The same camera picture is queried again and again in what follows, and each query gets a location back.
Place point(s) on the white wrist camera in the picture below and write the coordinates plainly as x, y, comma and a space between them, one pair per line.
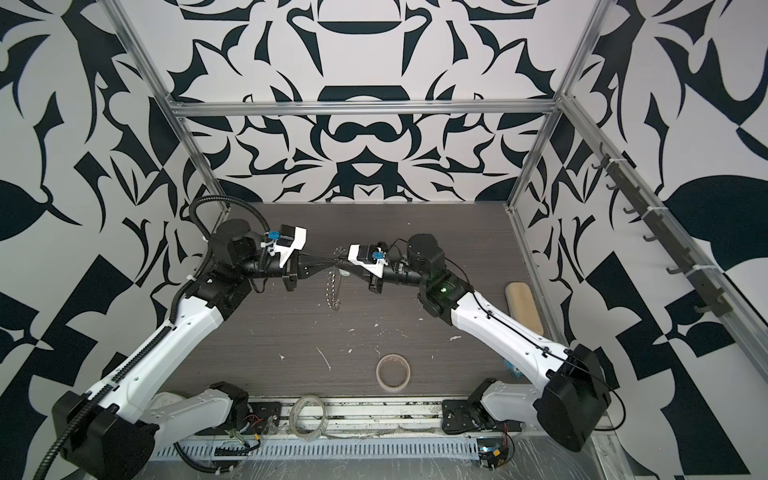
284, 242
368, 256

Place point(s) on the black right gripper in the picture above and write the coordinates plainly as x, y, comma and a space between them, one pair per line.
379, 281

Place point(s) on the aluminium cage frame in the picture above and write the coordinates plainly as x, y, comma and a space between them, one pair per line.
743, 323

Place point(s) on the silver ball chain keyring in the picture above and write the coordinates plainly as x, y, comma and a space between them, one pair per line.
334, 278

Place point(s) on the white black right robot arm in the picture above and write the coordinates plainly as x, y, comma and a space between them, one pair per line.
568, 393

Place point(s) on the clear tape roll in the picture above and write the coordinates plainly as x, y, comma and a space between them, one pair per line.
308, 418

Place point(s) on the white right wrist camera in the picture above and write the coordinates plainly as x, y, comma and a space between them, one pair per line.
368, 256

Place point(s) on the green circuit board right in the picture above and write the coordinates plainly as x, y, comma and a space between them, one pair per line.
493, 453

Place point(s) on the brown tape roll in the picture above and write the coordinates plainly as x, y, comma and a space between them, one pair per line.
393, 373

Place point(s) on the blue owl eraser toy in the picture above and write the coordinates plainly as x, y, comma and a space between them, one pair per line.
513, 369

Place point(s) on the beige grey glasses case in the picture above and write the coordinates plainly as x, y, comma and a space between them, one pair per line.
522, 306

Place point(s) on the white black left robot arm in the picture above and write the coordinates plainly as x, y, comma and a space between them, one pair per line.
111, 430

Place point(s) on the white slotted cable duct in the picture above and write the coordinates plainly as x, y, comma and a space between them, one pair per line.
459, 448

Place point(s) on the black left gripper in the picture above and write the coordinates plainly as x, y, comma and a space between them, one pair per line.
303, 271

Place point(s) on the circuit board with wires left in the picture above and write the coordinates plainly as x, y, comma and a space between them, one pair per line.
247, 439

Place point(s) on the black wall hook rack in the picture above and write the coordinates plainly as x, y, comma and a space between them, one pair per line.
666, 230

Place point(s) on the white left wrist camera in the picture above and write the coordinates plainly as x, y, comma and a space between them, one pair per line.
284, 242

